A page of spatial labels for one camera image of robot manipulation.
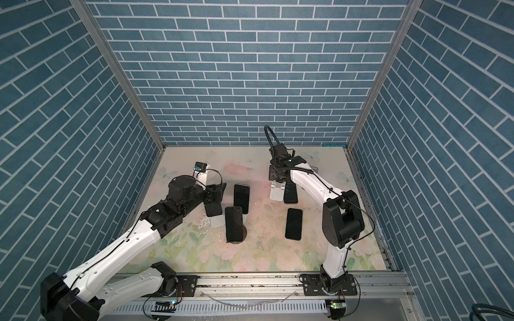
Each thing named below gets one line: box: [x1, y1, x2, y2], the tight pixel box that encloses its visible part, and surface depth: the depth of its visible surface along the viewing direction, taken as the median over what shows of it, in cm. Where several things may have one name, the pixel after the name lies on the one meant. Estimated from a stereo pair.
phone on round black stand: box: [224, 205, 243, 243], surface depth 82 cm
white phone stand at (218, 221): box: [208, 211, 226, 229], surface depth 91 cm
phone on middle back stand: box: [233, 183, 251, 215], surface depth 87 cm
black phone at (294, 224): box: [285, 207, 303, 241], surface depth 93 cm
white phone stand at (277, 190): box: [269, 179, 287, 202], surface depth 96 cm
